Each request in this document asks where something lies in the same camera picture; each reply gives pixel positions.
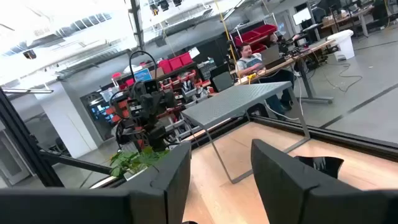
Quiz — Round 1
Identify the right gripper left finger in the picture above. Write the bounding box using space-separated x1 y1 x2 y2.
0 141 192 224

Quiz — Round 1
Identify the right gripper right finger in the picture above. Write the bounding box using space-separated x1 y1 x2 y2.
251 139 398 224

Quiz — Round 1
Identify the blue sign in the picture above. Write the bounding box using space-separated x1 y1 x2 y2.
133 68 153 82

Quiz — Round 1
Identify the small red storage bin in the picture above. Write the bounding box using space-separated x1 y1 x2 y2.
179 52 193 66
158 59 173 75
169 56 183 71

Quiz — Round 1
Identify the green plant in white pot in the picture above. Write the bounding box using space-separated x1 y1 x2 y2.
108 146 171 182

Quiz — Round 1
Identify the black cabinet with lit screen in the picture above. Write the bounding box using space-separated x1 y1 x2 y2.
80 90 115 141

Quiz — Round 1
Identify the dark grey flat panel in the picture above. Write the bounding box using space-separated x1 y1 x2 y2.
212 71 236 93

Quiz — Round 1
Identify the black flat monitor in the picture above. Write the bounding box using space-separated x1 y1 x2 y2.
209 63 231 82

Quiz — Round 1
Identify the grey perforated metal shelf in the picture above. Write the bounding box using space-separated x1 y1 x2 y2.
181 80 311 185

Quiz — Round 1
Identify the person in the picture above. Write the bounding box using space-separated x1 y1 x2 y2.
235 42 295 114

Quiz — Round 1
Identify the large red storage bin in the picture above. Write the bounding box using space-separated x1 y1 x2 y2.
250 43 268 54
234 30 261 46
253 24 277 37

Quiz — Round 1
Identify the wooden desk with grey legs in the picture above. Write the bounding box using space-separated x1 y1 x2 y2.
233 39 338 105

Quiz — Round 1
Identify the grey laptop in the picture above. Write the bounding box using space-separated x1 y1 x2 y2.
260 45 280 65

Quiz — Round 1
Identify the white trash bin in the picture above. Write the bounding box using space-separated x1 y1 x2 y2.
326 29 356 62

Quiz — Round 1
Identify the white computer monitor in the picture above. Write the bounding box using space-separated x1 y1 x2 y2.
292 6 313 26

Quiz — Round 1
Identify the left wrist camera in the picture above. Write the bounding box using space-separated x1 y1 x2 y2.
144 80 161 95

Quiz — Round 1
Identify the black left wrist camera cable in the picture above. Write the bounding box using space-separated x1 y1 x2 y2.
128 49 159 83

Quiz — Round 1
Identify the black aluminium table frame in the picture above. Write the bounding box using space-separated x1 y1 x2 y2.
0 88 398 189

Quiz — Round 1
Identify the white floor cable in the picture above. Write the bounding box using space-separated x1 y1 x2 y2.
263 73 305 122

